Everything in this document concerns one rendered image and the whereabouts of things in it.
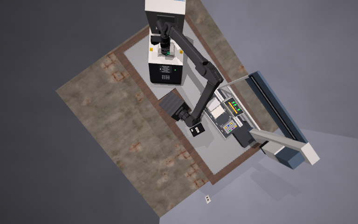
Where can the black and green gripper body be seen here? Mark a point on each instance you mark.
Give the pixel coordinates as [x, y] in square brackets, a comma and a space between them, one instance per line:
[167, 47]

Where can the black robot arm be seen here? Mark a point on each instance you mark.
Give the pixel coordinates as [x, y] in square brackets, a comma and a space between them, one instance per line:
[203, 66]

